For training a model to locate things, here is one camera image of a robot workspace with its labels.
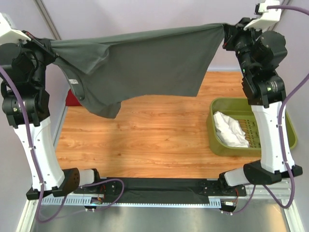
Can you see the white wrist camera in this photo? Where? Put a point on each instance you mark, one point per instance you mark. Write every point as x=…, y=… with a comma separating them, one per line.
x=266, y=17
x=8, y=33

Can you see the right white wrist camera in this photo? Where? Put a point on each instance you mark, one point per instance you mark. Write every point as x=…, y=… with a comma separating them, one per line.
x=266, y=17

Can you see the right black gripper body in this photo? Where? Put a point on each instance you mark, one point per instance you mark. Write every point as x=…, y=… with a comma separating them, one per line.
x=242, y=40

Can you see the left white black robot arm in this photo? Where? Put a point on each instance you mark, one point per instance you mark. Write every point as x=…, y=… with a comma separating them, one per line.
x=23, y=62

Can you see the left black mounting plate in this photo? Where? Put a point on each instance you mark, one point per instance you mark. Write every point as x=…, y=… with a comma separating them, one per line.
x=110, y=188

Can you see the left aluminium frame post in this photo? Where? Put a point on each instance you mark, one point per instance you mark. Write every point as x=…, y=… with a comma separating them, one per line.
x=47, y=18

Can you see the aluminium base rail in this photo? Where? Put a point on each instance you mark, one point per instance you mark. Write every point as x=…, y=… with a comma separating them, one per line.
x=270, y=191

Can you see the black mounting plate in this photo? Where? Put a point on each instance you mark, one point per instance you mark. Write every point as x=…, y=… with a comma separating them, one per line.
x=216, y=188
x=110, y=188

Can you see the aluminium frame post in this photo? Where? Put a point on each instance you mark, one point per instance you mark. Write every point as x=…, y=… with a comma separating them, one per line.
x=284, y=3
x=47, y=18

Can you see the green plastic basket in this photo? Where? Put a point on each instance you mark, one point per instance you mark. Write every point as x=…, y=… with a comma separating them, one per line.
x=243, y=121

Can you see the grey t-shirt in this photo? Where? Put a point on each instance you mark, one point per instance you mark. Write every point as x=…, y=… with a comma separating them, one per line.
x=103, y=72

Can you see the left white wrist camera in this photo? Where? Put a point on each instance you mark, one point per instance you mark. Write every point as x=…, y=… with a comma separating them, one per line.
x=8, y=33

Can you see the red folded t-shirt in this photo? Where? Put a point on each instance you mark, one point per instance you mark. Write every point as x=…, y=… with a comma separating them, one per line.
x=71, y=100

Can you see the right aluminium frame post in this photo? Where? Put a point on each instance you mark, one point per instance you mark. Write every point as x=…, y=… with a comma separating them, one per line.
x=284, y=3

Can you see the white crumpled t-shirt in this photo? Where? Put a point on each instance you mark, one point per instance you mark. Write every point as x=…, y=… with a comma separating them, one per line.
x=229, y=131

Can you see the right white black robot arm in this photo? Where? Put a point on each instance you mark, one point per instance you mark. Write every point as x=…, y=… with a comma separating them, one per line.
x=259, y=54

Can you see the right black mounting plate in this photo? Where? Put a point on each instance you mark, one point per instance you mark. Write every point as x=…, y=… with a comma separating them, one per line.
x=216, y=188

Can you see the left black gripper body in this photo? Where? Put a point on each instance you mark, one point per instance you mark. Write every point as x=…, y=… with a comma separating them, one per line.
x=44, y=55

